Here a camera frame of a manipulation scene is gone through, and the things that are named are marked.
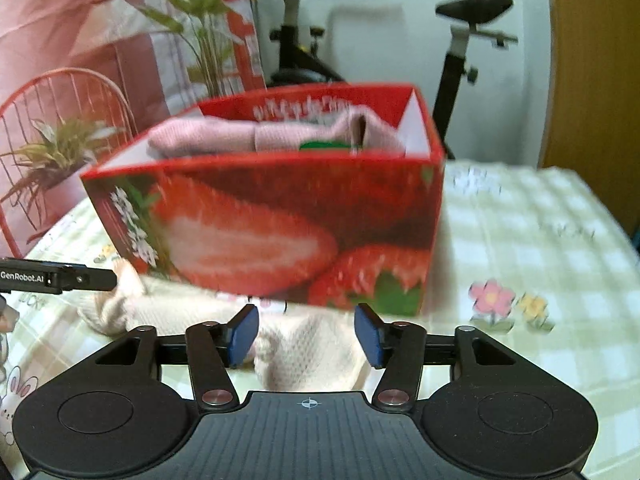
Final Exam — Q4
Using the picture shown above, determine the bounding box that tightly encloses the red printed backdrop cloth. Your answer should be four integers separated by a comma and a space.
0, 0, 268, 261

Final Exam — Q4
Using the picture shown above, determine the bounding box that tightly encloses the red strawberry printed box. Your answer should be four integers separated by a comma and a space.
80, 82, 447, 318

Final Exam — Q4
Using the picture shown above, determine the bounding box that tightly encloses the checked tablecloth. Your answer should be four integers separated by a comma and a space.
0, 160, 640, 480

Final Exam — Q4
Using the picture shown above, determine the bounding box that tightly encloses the beige knit cloth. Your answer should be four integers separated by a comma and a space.
77, 260, 371, 393

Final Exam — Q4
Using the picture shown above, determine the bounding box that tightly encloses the wooden door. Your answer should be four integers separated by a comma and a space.
537, 0, 640, 241

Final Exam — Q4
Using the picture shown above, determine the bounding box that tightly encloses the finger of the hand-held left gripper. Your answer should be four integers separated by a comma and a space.
59, 266, 119, 292

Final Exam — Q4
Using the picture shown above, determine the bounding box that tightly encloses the green item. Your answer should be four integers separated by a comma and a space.
298, 139, 353, 153

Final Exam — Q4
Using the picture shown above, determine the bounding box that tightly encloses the black exercise bike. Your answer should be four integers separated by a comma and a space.
242, 0, 518, 161

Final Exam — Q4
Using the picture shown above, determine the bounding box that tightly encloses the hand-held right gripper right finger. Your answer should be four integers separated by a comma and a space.
354, 302, 516, 412

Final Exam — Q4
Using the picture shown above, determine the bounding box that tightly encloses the pink knit cloth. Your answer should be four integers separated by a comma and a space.
147, 105, 406, 161

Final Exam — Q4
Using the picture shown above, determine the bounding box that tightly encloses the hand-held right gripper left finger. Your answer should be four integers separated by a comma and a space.
95, 304, 261, 411

